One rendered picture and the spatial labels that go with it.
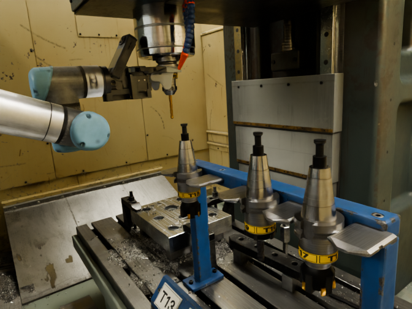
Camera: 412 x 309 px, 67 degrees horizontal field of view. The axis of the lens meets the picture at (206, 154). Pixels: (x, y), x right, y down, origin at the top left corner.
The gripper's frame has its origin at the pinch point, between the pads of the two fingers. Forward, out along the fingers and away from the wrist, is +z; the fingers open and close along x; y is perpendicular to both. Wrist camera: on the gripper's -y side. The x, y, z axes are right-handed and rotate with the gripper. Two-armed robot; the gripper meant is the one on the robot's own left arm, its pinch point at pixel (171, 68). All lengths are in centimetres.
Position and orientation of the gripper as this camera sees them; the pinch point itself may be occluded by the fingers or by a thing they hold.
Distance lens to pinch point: 90.3
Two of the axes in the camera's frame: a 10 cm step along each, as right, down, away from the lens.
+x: 5.7, 1.4, -8.1
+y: 0.7, 9.7, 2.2
